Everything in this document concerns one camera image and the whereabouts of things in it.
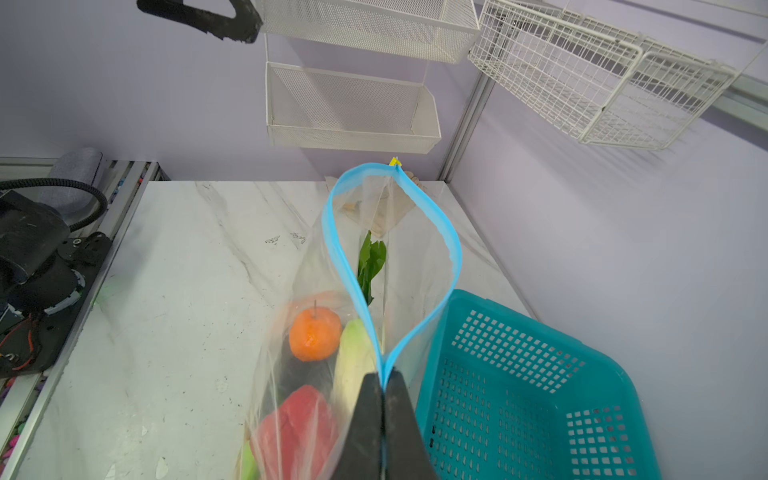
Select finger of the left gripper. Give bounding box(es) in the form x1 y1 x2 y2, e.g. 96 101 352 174
136 0 263 44

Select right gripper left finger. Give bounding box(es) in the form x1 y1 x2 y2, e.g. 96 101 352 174
331 373 384 480

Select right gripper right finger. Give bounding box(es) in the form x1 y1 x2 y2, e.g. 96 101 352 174
382 369 439 480

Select white toy radish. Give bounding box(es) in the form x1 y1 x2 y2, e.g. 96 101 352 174
331 231 387 423

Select orange toy fruit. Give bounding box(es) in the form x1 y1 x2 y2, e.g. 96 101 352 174
288 301 343 362

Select clear zip top bag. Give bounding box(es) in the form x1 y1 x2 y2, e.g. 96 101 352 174
235 160 463 479

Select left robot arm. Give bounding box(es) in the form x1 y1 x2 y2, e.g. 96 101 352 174
1 1 263 302

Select white mesh lower shelf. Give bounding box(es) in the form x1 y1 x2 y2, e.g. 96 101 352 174
265 62 442 154

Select white mesh shelf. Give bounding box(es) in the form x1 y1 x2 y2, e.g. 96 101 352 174
256 0 480 64
265 62 442 154

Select teal plastic basket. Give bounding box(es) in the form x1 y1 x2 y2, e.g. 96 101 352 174
416 290 661 479

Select white mesh upper shelf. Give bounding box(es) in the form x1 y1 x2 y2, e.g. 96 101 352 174
256 0 480 64

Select grey cloth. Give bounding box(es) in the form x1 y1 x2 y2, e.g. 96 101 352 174
37 147 106 224

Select beige work glove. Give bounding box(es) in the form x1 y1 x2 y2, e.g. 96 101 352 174
342 177 416 239

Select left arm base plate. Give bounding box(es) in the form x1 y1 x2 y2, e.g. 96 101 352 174
1 232 112 379

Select white wire basket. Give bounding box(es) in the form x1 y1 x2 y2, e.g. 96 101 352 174
468 1 739 150

